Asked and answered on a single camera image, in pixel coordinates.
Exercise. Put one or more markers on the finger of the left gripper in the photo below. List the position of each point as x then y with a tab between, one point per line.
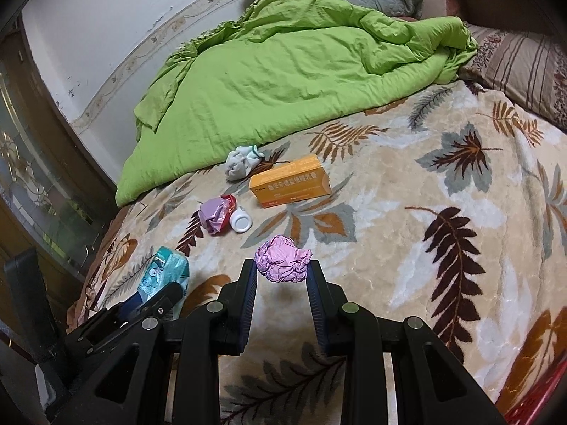
163	305

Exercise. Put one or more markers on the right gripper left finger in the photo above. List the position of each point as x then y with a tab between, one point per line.
238	299

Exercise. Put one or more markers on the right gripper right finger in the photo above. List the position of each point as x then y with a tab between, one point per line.
326	300

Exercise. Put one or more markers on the teal tissue pack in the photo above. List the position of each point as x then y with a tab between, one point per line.
166	266

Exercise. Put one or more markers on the purple paper ball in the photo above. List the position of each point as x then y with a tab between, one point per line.
280	261

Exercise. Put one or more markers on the purple foil wrapper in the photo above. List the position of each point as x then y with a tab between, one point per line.
214	214

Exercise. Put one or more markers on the orange medicine box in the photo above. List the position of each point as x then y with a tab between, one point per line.
301	179

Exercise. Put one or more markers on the crumpled white green paper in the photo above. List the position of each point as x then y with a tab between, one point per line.
241	161

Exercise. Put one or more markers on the glass wooden door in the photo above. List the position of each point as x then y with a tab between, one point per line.
54	197

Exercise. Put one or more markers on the leaf pattern blanket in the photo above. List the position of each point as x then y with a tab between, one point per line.
449	205

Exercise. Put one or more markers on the red plastic basket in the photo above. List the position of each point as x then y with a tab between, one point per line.
532	405

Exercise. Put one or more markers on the green quilt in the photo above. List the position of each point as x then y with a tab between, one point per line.
283	66

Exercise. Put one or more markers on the striped beige pillow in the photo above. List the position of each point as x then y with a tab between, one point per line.
529	68

